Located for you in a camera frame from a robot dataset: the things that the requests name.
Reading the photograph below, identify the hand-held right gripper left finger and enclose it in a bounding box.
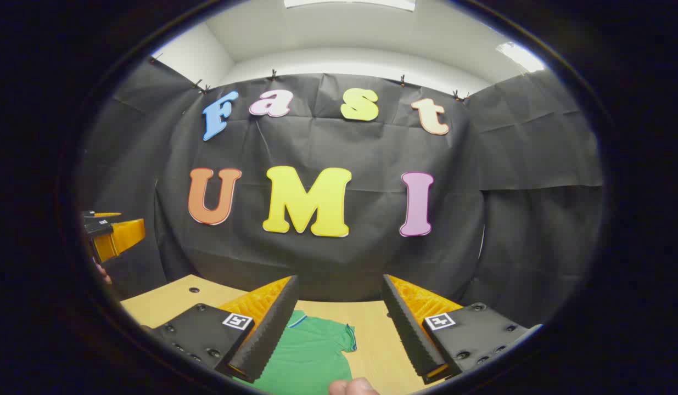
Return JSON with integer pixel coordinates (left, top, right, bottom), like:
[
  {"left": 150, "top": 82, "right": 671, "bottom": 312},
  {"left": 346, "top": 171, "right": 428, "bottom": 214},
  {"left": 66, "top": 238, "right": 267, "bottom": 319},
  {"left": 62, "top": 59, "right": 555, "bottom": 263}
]
[{"left": 140, "top": 274, "right": 300, "bottom": 383}]

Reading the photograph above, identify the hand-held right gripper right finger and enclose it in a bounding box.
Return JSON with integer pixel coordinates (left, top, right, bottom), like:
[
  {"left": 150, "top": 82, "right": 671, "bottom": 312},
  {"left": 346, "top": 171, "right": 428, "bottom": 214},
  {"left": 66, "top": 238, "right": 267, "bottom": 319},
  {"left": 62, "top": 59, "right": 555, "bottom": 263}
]
[{"left": 382, "top": 274, "right": 542, "bottom": 385}]

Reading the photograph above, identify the green T-shirt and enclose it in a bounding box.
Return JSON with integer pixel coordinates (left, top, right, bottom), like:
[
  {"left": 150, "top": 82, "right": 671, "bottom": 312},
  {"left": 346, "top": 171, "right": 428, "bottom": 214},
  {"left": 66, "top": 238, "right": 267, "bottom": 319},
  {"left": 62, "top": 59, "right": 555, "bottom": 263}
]
[{"left": 233, "top": 310, "right": 357, "bottom": 395}]

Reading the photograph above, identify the black backdrop cloth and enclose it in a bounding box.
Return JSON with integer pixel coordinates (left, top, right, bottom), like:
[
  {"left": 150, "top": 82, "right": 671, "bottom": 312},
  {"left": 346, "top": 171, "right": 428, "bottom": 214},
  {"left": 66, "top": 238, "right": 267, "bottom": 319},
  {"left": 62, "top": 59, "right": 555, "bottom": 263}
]
[{"left": 78, "top": 58, "right": 606, "bottom": 330}]

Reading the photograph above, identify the ceiling light panel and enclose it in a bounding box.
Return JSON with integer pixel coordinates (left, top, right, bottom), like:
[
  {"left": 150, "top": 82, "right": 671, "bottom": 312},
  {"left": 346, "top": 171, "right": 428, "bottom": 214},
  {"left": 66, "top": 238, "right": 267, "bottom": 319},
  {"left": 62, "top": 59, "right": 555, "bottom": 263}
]
[
  {"left": 284, "top": 0, "right": 416, "bottom": 12},
  {"left": 495, "top": 42, "right": 545, "bottom": 73}
]

